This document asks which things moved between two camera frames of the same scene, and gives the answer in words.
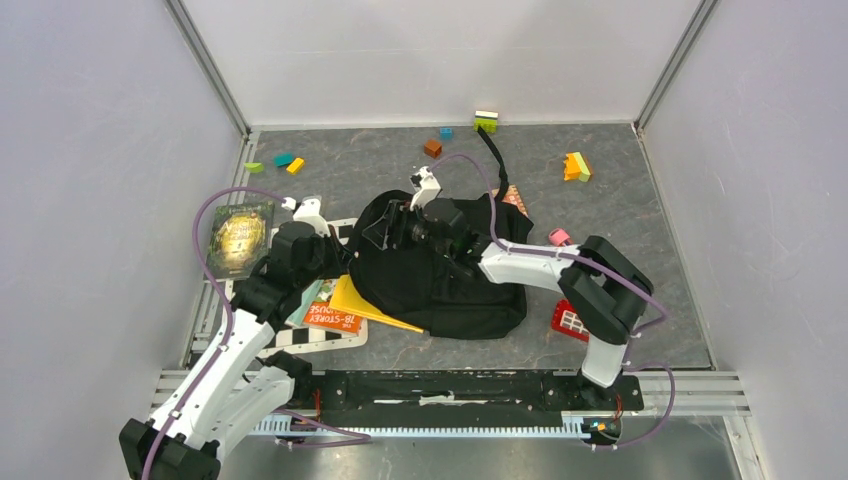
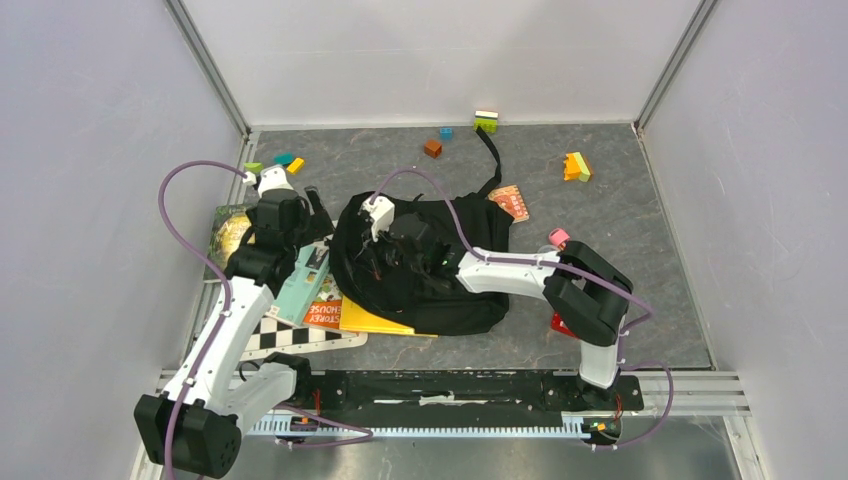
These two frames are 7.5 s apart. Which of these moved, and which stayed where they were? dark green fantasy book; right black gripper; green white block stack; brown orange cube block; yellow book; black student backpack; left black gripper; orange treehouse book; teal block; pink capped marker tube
Moved: left black gripper; yellow book; right black gripper; black student backpack
Stayed: pink capped marker tube; green white block stack; brown orange cube block; teal block; dark green fantasy book; orange treehouse book
